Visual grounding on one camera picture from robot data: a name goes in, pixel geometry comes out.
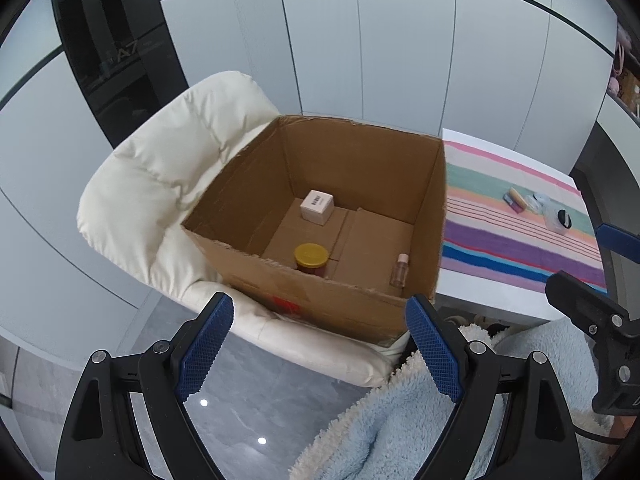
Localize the clear plastic puff case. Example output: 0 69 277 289
542 202 573 235

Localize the small blue purple tube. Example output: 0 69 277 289
503 188 527 214

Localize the small pink glass bottle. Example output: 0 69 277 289
390 252 409 288

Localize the red gold tin can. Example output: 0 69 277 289
294 243 330 276

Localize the pink square carton box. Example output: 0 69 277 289
299 190 334 226

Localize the small clear wrapped item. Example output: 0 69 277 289
525 193 550 214

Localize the white low table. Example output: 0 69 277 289
433 128 609 328

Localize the striped colourful table mat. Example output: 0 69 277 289
439 138 609 295

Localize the brown box on shelf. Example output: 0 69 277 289
617 70 639 115

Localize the light blue fleece robe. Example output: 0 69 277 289
290 318 614 480

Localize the pink plush toy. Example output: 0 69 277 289
608 75 620 96

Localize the cream padded chair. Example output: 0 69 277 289
77 70 408 388

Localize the brown cardboard box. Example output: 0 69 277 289
182 116 447 347

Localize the black glass cabinet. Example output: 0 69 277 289
52 0 188 148

